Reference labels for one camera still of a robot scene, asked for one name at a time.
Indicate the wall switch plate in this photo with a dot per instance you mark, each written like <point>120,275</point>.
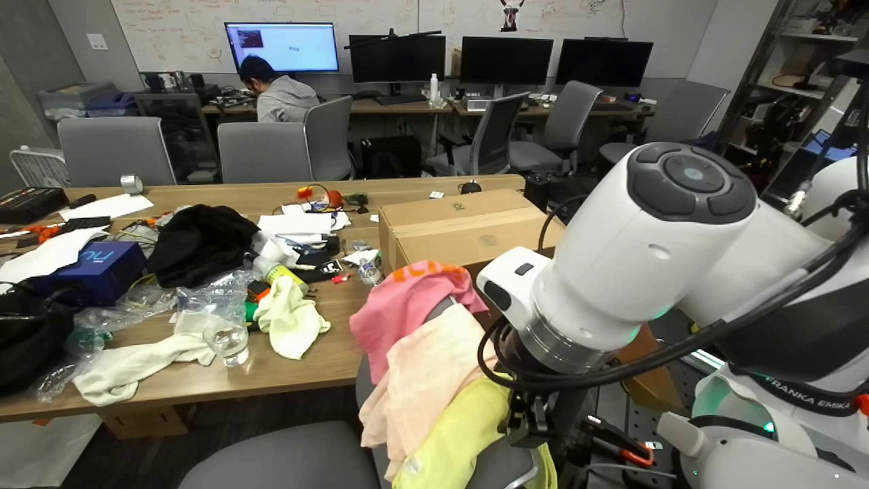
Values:
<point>98,41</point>

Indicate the wooden computer desk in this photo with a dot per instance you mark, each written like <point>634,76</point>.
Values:
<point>398,107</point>

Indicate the dark computer monitor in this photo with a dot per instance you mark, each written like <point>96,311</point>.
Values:
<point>507,61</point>
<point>398,59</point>
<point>604,61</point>

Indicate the water bottle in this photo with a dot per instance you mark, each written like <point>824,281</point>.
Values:
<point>436,90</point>

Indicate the orange toy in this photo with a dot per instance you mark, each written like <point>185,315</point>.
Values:
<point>316,196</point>

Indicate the black computer mouse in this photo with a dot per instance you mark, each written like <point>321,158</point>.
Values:
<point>471,189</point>

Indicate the clear plastic cup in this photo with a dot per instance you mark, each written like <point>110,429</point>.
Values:
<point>231,347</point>

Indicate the seated person in grey hoodie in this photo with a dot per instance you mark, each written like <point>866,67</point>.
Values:
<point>287,99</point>

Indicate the pale yellow-green cloth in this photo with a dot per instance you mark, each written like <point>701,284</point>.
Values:
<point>291,315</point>

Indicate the black bag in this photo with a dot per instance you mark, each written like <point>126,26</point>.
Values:
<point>31,341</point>

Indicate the large cardboard box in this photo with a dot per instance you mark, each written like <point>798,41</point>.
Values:
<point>451,232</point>

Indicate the peach t-shirt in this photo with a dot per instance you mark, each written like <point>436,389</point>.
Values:
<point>424,382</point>

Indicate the whiteboard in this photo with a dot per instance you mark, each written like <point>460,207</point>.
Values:
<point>179,37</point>

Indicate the crumpled clear plastic bag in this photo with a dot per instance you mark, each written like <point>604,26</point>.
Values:
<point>164,303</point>

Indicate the black garment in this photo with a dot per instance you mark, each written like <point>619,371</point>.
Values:
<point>204,246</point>

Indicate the black flat case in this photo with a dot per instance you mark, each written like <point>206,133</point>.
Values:
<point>31,205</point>

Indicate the metal storage shelf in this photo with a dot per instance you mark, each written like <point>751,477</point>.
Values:
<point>797,83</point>

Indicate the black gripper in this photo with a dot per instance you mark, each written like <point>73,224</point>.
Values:
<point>558,408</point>

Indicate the blue box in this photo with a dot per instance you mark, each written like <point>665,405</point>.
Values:
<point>91,272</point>

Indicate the white paper sheet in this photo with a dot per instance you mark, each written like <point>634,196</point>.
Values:
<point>110,207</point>
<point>50,253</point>

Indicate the white cloth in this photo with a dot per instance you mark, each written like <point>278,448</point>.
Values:
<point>126,367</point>

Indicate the white paper stack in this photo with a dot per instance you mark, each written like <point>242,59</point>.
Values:
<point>303,224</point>

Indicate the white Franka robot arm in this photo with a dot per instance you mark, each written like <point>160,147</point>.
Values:
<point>634,246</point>

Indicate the lit computer monitor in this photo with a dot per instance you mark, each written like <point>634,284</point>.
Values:
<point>287,46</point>

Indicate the yellow towel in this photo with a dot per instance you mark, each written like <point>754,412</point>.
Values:
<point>451,443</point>

